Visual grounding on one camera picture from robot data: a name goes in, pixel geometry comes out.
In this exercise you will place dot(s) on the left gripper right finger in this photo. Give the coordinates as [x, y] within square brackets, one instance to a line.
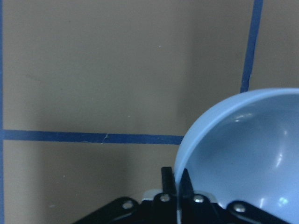
[198, 209]

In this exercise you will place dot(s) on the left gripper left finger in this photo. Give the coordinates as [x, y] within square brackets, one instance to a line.
[162, 209]

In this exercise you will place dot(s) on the blue bowl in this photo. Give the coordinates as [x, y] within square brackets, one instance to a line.
[247, 148]

